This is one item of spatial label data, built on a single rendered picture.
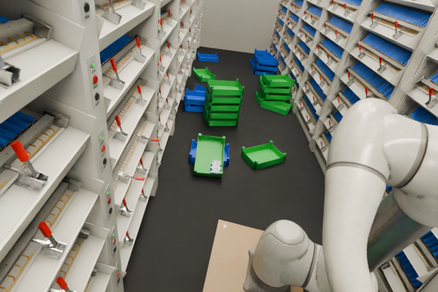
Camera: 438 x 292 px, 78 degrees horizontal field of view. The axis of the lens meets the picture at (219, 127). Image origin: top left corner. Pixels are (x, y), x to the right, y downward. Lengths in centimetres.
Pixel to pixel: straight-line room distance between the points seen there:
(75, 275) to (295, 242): 65
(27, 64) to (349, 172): 55
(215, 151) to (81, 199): 138
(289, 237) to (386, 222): 36
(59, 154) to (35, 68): 19
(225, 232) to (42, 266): 78
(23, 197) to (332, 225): 51
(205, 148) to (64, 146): 149
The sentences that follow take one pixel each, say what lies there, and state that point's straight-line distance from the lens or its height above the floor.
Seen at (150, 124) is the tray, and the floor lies 55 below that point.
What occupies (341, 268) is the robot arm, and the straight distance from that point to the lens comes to 48.
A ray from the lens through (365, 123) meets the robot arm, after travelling 56.
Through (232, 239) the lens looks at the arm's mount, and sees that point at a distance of 127.
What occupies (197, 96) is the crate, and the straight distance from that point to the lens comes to 286.
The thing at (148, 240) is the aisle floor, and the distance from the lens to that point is 161.
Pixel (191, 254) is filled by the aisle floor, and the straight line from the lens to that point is 156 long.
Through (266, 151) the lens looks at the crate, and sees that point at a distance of 233.
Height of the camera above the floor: 131
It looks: 31 degrees down
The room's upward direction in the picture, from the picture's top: 9 degrees clockwise
